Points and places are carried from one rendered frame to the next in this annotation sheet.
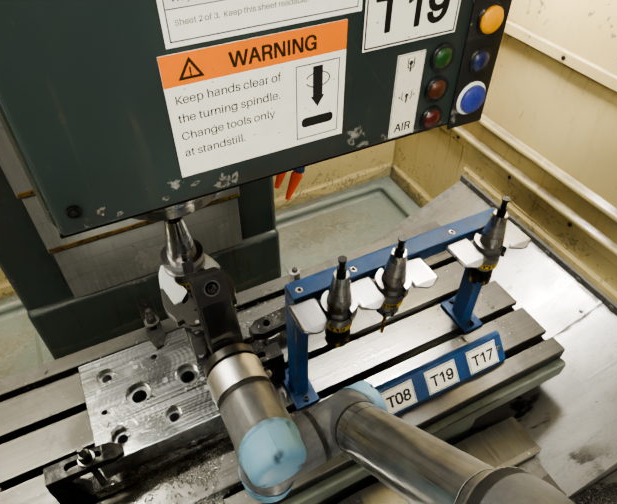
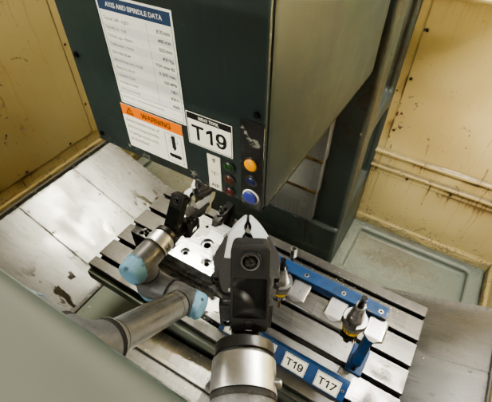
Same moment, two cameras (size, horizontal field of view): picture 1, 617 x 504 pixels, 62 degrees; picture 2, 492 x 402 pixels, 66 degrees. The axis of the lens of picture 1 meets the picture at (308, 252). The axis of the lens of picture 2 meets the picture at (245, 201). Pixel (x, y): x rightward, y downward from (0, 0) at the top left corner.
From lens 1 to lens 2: 68 cm
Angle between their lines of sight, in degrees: 40
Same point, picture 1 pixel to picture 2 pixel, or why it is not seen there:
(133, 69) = (114, 102)
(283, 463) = (126, 273)
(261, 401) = (146, 250)
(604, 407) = not seen: outside the picture
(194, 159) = (134, 140)
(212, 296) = (175, 204)
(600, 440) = not seen: outside the picture
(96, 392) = not seen: hidden behind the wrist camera
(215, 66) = (136, 115)
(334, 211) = (417, 258)
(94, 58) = (104, 93)
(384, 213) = (448, 288)
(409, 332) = (318, 335)
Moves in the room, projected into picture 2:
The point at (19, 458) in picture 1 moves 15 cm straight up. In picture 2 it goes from (147, 219) to (139, 195)
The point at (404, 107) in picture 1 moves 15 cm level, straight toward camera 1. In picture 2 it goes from (214, 177) to (138, 195)
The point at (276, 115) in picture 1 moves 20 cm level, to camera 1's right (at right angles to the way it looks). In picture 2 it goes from (159, 144) to (205, 204)
